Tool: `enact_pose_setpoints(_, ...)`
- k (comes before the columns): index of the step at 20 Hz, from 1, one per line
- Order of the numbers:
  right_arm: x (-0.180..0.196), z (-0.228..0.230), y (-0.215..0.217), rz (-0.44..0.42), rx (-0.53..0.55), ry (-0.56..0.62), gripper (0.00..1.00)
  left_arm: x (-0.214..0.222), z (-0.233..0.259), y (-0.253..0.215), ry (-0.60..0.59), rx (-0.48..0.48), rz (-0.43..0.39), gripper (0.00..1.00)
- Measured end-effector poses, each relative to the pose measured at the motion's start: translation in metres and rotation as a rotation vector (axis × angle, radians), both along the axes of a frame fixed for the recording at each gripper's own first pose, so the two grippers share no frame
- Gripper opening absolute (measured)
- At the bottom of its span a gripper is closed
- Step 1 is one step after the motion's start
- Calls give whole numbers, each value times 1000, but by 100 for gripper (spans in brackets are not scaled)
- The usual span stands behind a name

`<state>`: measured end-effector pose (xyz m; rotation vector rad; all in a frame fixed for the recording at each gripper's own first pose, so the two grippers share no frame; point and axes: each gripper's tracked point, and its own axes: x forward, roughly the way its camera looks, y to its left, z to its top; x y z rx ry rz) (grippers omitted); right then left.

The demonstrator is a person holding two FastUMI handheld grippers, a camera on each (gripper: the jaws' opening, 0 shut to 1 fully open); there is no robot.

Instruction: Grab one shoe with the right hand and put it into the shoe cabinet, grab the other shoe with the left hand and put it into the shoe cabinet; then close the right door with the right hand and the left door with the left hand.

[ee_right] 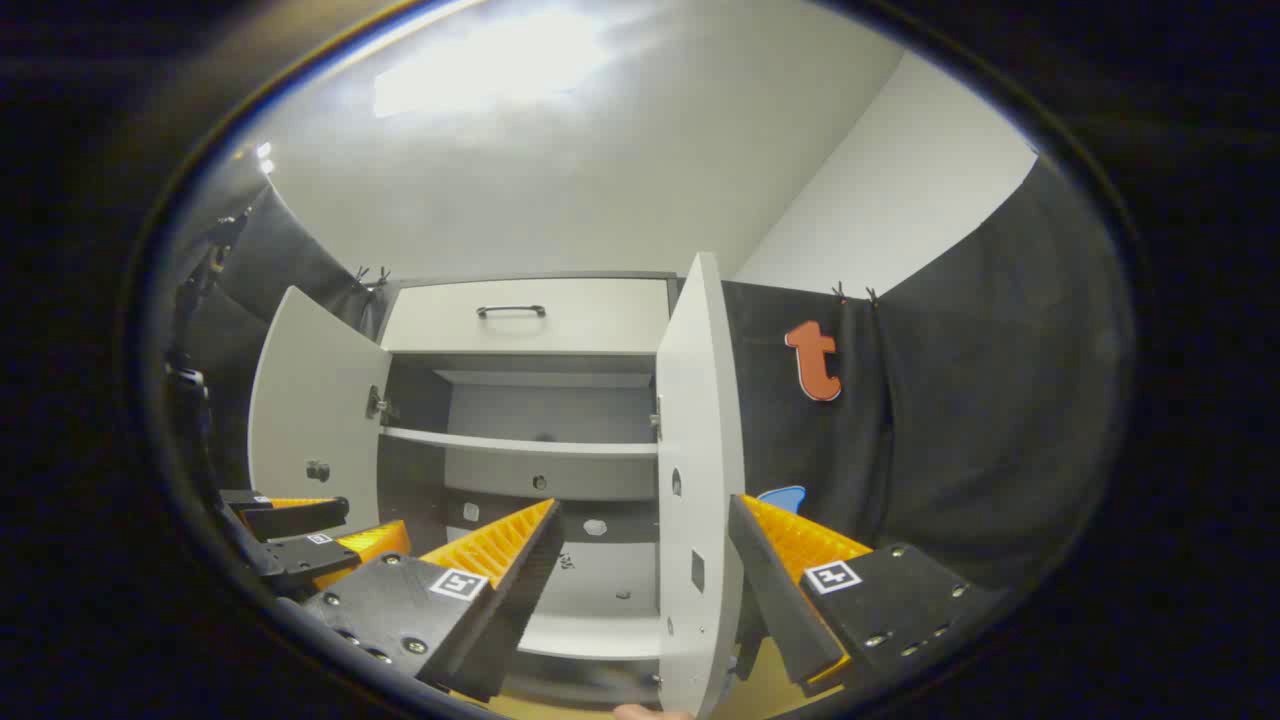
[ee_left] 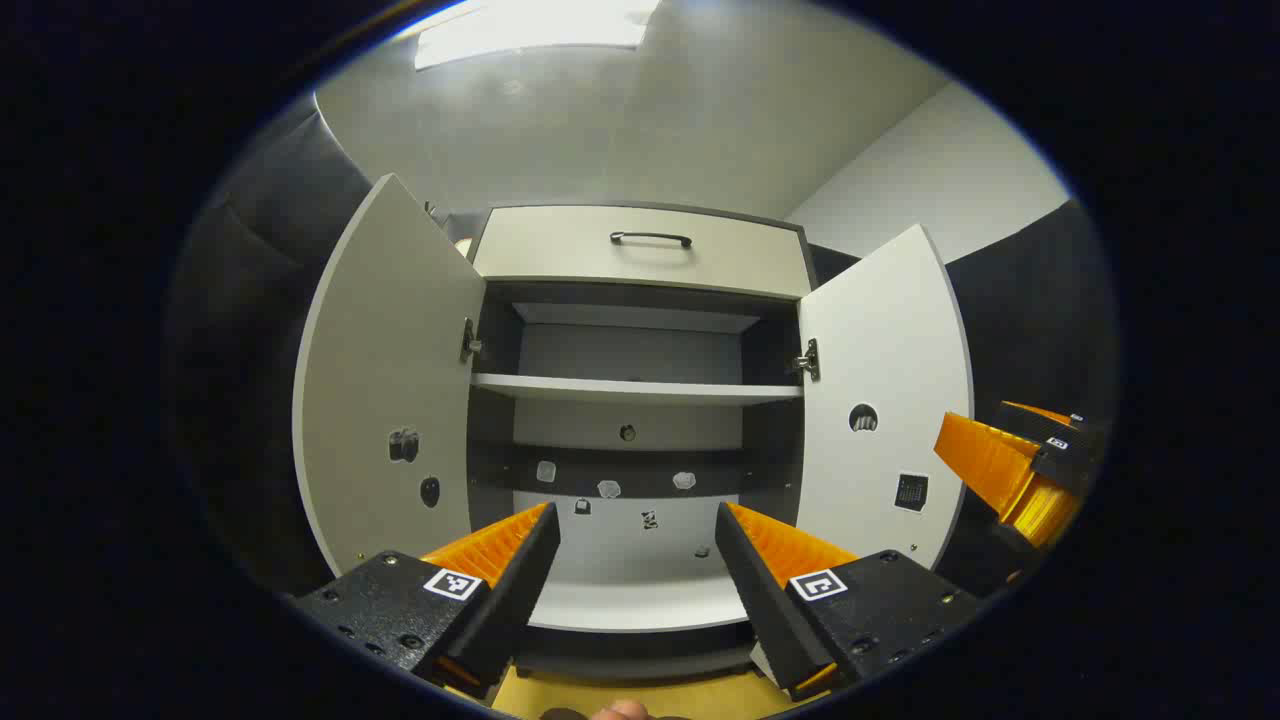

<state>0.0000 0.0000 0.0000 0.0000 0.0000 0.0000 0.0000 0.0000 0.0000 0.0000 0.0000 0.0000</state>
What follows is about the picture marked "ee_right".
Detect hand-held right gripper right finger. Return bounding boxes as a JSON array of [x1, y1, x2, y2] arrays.
[[727, 494, 996, 699]]

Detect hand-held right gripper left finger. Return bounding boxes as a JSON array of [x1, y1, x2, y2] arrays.
[[298, 498, 564, 703]]

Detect grey cabinet door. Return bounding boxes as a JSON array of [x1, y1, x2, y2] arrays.
[[655, 252, 746, 719], [247, 286, 393, 531]]

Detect grey cabinet drawer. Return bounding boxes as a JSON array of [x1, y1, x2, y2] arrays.
[[380, 278, 671, 353]]

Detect grey shoe cabinet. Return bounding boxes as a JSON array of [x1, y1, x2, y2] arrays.
[[247, 250, 746, 719]]

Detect black backdrop cloth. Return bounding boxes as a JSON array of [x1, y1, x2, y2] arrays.
[[165, 160, 1136, 601]]

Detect grey cabinet shelf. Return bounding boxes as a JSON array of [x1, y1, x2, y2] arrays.
[[380, 427, 661, 459]]

